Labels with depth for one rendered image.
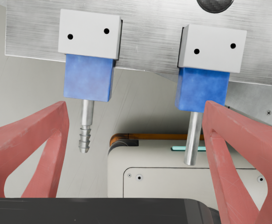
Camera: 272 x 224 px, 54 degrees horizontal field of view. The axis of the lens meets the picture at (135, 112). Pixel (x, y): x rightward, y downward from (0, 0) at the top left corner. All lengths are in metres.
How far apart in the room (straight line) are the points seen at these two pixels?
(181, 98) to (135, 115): 0.89
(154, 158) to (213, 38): 0.69
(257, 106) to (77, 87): 0.21
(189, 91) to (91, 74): 0.09
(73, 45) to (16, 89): 0.99
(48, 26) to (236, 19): 0.18
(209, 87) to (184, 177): 0.69
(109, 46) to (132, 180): 0.71
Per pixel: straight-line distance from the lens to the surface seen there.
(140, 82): 1.12
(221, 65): 0.25
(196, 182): 0.94
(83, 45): 0.24
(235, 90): 0.34
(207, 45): 0.24
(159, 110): 1.14
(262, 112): 0.36
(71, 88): 0.26
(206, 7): 0.28
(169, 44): 0.26
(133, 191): 0.93
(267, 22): 0.29
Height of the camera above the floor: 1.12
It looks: 81 degrees down
